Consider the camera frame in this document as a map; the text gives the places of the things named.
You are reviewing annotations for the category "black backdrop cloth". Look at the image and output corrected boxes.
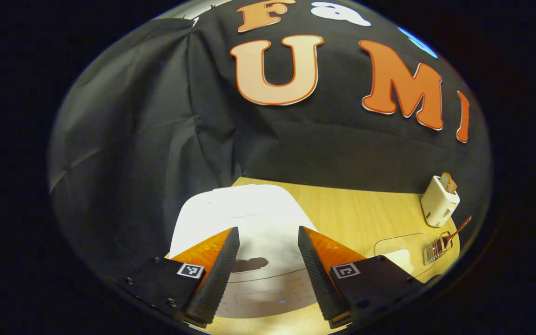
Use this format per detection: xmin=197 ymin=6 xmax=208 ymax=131
xmin=48 ymin=0 xmax=492 ymax=280

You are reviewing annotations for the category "white rice cooker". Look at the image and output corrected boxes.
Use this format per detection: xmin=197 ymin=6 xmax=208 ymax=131
xmin=169 ymin=184 xmax=319 ymax=319

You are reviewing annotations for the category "brown wooden spoon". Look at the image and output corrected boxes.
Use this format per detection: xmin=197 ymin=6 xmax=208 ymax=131
xmin=442 ymin=215 xmax=472 ymax=247

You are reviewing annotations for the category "white toaster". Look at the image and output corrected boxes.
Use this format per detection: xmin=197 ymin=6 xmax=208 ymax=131
xmin=421 ymin=175 xmax=460 ymax=228

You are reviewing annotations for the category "brown toast slice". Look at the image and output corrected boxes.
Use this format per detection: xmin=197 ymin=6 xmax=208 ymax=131
xmin=440 ymin=172 xmax=457 ymax=194

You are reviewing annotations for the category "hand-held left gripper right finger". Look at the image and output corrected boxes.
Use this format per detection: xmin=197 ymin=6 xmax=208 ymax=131
xmin=298 ymin=226 xmax=429 ymax=328

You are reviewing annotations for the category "metal wire chopstick holder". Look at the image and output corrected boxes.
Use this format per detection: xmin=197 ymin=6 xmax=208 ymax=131
xmin=422 ymin=232 xmax=454 ymax=266

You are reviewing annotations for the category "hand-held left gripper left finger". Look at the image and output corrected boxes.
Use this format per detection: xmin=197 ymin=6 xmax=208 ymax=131
xmin=118 ymin=227 xmax=241 ymax=326

